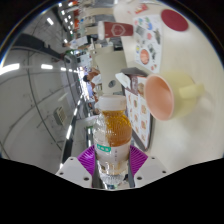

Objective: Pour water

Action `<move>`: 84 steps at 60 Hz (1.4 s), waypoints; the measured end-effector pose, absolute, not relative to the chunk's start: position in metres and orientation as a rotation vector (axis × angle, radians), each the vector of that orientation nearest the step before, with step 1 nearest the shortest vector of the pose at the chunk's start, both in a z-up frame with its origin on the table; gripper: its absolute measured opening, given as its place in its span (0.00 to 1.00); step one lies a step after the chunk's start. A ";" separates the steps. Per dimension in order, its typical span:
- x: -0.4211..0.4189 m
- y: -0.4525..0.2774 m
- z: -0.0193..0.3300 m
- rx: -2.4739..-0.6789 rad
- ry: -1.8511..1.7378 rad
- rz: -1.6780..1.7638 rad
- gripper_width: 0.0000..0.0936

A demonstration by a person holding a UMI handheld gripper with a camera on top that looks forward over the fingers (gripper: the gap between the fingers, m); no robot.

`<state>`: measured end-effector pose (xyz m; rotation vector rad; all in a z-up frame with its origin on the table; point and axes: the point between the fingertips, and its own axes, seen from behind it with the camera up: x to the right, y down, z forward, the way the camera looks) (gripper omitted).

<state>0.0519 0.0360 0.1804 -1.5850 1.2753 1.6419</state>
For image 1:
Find flat round red coaster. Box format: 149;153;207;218
160;8;190;32

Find person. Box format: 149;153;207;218
82;68;103;91

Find red paper cup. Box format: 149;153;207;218
97;21;134;39

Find small red paper leaflet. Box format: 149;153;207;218
134;3;149;14

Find group of ceiling lights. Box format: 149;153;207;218
0;1;88;141

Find colourful printed paper flyer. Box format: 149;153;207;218
133;13;164;74

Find white paper napkin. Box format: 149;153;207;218
114;72;132;90

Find ceiling air conditioner unit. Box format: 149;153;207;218
53;105;69;126

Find beige chair with round hole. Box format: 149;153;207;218
94;49;128;98

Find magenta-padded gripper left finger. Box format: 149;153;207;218
54;143;99;189

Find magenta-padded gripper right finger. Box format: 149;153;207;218
127;144;170;189

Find clear tea bottle white cap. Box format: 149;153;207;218
92;94;133;191

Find dark brown food tray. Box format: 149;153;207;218
120;67;155;152

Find printed paper tray liner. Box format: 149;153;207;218
124;75;153;148

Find yellow mug pink inside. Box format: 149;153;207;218
143;71;205;122

